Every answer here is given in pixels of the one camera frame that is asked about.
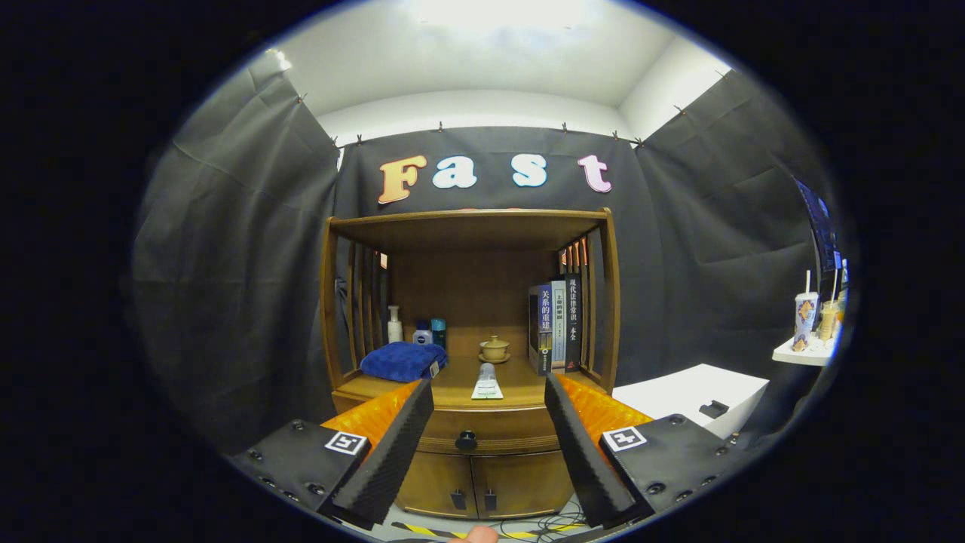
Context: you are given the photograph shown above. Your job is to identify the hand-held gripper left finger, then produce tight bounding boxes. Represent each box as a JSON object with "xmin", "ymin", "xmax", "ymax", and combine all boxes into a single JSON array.
[{"xmin": 230, "ymin": 379, "xmax": 436, "ymax": 531}]

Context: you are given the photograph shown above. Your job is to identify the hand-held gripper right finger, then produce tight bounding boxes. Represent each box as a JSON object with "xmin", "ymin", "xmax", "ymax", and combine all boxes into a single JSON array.
[{"xmin": 543, "ymin": 372, "xmax": 745, "ymax": 529}]

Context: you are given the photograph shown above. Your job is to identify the wooden drawer with black knob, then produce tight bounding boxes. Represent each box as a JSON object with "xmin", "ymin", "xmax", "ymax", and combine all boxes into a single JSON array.
[{"xmin": 413, "ymin": 407, "xmax": 562, "ymax": 456}]

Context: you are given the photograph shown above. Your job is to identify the white squeeze tube green end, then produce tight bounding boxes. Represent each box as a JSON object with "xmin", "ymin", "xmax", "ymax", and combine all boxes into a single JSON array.
[{"xmin": 471, "ymin": 363, "xmax": 505, "ymax": 400}]

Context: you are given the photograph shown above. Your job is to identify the wooden cabinet door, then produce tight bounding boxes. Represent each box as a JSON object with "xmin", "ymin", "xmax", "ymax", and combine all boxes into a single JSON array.
[
  {"xmin": 471, "ymin": 450, "xmax": 575, "ymax": 520},
  {"xmin": 395, "ymin": 450, "xmax": 476, "ymax": 520}
]

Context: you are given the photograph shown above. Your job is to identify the wooden countertop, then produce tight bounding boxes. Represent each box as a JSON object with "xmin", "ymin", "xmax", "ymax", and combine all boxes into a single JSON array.
[{"xmin": 332, "ymin": 356, "xmax": 604, "ymax": 412}]

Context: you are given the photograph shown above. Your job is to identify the wooden cabinet with hutch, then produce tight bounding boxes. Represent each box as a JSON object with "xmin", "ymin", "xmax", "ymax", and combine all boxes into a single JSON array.
[{"xmin": 319, "ymin": 208, "xmax": 621, "ymax": 521}]

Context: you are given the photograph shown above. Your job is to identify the yellow black hazard tape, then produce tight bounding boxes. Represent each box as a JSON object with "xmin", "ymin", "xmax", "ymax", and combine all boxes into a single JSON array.
[{"xmin": 391, "ymin": 520, "xmax": 574, "ymax": 541}]

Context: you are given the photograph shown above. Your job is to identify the folded blue towel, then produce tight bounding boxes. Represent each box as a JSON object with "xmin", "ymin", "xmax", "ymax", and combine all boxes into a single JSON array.
[{"xmin": 360, "ymin": 342, "xmax": 449, "ymax": 383}]

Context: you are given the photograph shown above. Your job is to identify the white box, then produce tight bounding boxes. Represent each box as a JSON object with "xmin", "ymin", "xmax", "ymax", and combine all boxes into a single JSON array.
[{"xmin": 612, "ymin": 364, "xmax": 770, "ymax": 440}]

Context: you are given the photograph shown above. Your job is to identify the light grey book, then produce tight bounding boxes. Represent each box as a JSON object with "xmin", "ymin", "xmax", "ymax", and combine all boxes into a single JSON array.
[{"xmin": 550, "ymin": 280, "xmax": 568, "ymax": 373}]

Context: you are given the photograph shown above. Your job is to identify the dark blue book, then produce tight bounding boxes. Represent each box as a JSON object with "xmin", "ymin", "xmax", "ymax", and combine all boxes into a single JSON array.
[{"xmin": 528, "ymin": 283, "xmax": 555, "ymax": 376}]

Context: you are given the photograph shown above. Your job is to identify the black book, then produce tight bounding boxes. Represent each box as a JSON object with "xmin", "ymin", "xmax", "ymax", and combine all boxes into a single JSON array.
[{"xmin": 564, "ymin": 273, "xmax": 584, "ymax": 373}]

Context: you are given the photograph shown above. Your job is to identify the black backdrop cloth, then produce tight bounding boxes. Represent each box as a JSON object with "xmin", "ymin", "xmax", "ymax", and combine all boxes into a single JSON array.
[{"xmin": 128, "ymin": 49, "xmax": 849, "ymax": 453}]

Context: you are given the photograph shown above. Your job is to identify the printed paper cup with straw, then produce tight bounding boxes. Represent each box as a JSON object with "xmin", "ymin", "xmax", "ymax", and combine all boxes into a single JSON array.
[{"xmin": 792, "ymin": 270, "xmax": 819, "ymax": 353}]

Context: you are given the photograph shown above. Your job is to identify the beige drink cup with straw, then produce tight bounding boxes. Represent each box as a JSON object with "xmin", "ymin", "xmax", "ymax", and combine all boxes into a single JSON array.
[{"xmin": 818, "ymin": 271, "xmax": 841, "ymax": 342}]

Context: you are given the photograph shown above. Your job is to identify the dark monitor screen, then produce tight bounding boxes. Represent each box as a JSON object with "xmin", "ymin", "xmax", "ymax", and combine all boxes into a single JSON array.
[{"xmin": 793, "ymin": 177, "xmax": 841, "ymax": 276}]

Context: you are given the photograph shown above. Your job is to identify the black floor cables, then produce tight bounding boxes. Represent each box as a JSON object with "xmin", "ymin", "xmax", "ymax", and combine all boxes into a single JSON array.
[{"xmin": 490, "ymin": 513, "xmax": 585, "ymax": 541}]

